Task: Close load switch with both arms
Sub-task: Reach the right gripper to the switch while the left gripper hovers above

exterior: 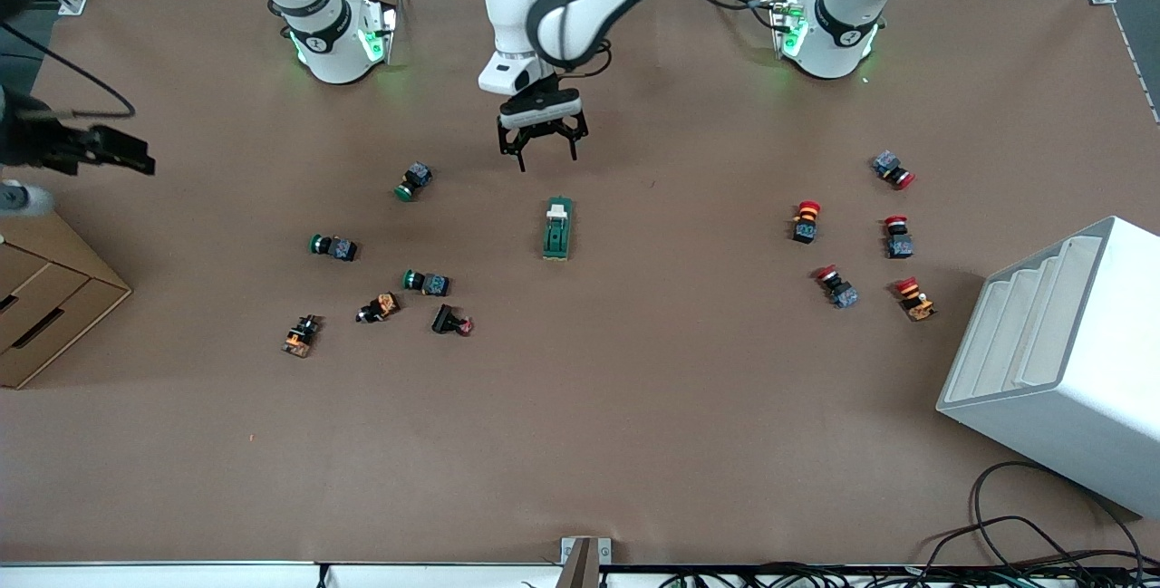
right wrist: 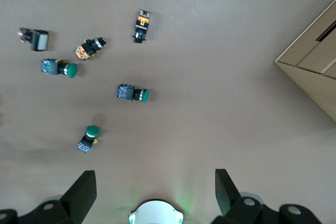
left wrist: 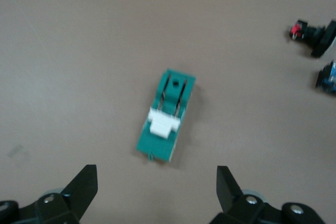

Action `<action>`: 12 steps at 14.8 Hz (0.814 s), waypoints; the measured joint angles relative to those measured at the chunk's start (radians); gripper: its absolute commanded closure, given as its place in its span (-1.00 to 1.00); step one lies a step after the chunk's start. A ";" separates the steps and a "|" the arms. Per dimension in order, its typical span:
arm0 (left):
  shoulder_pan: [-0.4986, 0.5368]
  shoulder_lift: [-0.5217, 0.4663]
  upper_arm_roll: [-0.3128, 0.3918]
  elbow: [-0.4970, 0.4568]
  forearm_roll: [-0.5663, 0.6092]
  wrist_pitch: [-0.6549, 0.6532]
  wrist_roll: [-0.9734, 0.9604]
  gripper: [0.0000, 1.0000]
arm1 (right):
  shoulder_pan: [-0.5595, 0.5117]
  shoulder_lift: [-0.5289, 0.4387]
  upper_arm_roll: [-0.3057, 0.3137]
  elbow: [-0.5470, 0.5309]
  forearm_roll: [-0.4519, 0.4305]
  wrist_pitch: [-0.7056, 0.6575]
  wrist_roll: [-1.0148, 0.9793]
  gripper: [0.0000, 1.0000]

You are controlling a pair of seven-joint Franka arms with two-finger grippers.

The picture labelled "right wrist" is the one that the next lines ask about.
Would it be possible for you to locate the green mushroom push button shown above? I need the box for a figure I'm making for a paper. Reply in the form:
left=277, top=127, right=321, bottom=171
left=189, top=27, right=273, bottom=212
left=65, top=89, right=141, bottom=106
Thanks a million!
left=40, top=58, right=79, bottom=79
left=117, top=84, right=150, bottom=103
left=77, top=125, right=101, bottom=154

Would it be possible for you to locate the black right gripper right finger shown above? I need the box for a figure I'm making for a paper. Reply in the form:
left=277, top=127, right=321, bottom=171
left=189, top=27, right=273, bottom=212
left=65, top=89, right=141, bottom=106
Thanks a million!
left=212, top=168, right=279, bottom=224

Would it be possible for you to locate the black square push button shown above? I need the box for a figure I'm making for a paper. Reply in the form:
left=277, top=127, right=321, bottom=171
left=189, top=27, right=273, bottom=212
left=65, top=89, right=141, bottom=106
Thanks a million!
left=17, top=26, right=50, bottom=52

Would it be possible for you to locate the brown cardboard box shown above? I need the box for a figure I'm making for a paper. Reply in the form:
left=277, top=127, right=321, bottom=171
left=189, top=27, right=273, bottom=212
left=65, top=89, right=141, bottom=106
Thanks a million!
left=274, top=0, right=336, bottom=123

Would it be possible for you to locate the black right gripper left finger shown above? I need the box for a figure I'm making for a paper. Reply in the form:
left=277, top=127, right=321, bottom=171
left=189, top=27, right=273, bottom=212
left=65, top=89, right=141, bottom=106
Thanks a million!
left=17, top=170, right=97, bottom=224

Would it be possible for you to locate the black orange selector switch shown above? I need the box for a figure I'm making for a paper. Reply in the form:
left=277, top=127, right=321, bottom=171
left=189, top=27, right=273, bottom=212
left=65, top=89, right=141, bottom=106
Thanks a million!
left=73, top=37, right=108, bottom=61
left=132, top=8, right=153, bottom=44

